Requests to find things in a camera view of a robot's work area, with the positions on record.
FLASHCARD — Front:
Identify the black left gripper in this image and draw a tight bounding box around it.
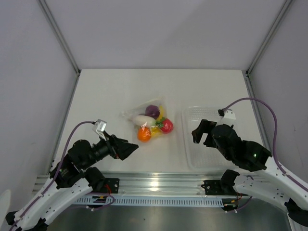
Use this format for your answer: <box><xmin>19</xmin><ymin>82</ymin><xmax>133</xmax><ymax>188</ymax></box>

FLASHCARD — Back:
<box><xmin>82</xmin><ymin>130</ymin><xmax>139</xmax><ymax>169</ymax></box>

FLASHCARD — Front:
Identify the orange toy orange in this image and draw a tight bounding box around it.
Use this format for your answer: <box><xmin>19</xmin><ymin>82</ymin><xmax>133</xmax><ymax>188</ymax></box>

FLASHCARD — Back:
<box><xmin>137</xmin><ymin>127</ymin><xmax>152</xmax><ymax>142</ymax></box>

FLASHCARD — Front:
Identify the white toy radish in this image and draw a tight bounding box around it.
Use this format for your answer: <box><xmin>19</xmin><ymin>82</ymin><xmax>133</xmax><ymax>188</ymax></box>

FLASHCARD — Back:
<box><xmin>132</xmin><ymin>115</ymin><xmax>156</xmax><ymax>128</ymax></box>

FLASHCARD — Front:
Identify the yellow toy banana bunch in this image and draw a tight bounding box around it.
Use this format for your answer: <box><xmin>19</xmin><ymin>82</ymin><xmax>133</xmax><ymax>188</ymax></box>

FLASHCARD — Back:
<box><xmin>151</xmin><ymin>105</ymin><xmax>165</xmax><ymax>137</ymax></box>

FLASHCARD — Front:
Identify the red toy tomato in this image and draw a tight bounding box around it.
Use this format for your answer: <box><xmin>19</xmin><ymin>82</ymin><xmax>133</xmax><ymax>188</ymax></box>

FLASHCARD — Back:
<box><xmin>159</xmin><ymin>118</ymin><xmax>174</xmax><ymax>134</ymax></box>

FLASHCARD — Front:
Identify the clear zip top bag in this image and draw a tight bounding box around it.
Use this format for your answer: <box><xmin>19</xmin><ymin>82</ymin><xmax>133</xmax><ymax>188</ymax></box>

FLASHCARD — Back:
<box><xmin>121</xmin><ymin>98</ymin><xmax>175</xmax><ymax>143</ymax></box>

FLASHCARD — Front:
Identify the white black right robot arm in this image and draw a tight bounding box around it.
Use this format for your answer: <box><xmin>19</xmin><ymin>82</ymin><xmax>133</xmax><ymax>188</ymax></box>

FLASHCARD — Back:
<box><xmin>192</xmin><ymin>119</ymin><xmax>308</xmax><ymax>226</ymax></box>

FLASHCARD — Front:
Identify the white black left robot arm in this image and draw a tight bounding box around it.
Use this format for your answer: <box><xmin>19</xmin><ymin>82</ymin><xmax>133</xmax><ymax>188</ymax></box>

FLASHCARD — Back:
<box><xmin>5</xmin><ymin>135</ymin><xmax>139</xmax><ymax>231</ymax></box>

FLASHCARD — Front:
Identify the white perforated plastic basket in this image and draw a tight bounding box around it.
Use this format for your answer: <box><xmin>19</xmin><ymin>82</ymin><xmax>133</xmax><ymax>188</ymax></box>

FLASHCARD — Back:
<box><xmin>181</xmin><ymin>105</ymin><xmax>241</xmax><ymax>170</ymax></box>

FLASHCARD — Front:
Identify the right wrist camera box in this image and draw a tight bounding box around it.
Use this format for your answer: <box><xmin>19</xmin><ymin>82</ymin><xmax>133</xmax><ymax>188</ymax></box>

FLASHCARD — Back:
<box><xmin>217</xmin><ymin>109</ymin><xmax>236</xmax><ymax>127</ymax></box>

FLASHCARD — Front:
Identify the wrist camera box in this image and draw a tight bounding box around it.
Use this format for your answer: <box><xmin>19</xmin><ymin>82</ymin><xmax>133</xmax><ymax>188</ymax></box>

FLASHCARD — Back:
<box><xmin>92</xmin><ymin>119</ymin><xmax>107</xmax><ymax>140</ymax></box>
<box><xmin>217</xmin><ymin>109</ymin><xmax>236</xmax><ymax>127</ymax></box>

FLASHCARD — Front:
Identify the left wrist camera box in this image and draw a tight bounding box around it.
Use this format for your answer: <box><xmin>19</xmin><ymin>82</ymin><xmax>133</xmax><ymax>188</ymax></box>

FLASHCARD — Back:
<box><xmin>92</xmin><ymin>119</ymin><xmax>107</xmax><ymax>140</ymax></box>

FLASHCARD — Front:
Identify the silver aluminium front rail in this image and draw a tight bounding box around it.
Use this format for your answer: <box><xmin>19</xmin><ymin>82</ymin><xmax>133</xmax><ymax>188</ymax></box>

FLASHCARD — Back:
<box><xmin>35</xmin><ymin>170</ymin><xmax>265</xmax><ymax>199</ymax></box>

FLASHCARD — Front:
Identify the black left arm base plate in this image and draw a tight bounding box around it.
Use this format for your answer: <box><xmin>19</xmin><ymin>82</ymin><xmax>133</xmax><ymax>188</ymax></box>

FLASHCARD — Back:
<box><xmin>102</xmin><ymin>178</ymin><xmax>120</xmax><ymax>194</ymax></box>

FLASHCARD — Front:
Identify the white slotted cable duct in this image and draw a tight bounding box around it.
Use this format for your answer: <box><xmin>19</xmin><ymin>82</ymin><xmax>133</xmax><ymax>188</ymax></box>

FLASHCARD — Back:
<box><xmin>74</xmin><ymin>195</ymin><xmax>223</xmax><ymax>207</ymax></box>

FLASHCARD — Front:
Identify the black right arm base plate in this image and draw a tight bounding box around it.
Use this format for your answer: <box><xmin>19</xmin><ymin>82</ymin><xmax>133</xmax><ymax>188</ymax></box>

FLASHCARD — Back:
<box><xmin>201</xmin><ymin>180</ymin><xmax>240</xmax><ymax>196</ymax></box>

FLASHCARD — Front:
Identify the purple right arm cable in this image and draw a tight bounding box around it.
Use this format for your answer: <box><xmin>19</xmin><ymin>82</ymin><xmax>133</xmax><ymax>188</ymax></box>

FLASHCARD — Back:
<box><xmin>222</xmin><ymin>97</ymin><xmax>308</xmax><ymax>193</ymax></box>

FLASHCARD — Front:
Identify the right aluminium frame post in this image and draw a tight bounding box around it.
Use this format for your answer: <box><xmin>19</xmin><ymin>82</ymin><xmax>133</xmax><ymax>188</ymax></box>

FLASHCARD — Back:
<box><xmin>245</xmin><ymin>0</ymin><xmax>295</xmax><ymax>75</ymax></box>

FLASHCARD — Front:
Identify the aluminium frame post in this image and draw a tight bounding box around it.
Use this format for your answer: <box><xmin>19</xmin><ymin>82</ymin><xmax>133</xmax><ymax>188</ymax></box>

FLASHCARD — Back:
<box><xmin>245</xmin><ymin>0</ymin><xmax>295</xmax><ymax>75</ymax></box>
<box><xmin>36</xmin><ymin>0</ymin><xmax>80</xmax><ymax>75</ymax></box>

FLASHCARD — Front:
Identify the left aluminium frame post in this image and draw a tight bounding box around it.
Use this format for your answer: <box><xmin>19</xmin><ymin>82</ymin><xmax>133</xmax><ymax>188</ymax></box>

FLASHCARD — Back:
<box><xmin>36</xmin><ymin>0</ymin><xmax>80</xmax><ymax>75</ymax></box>

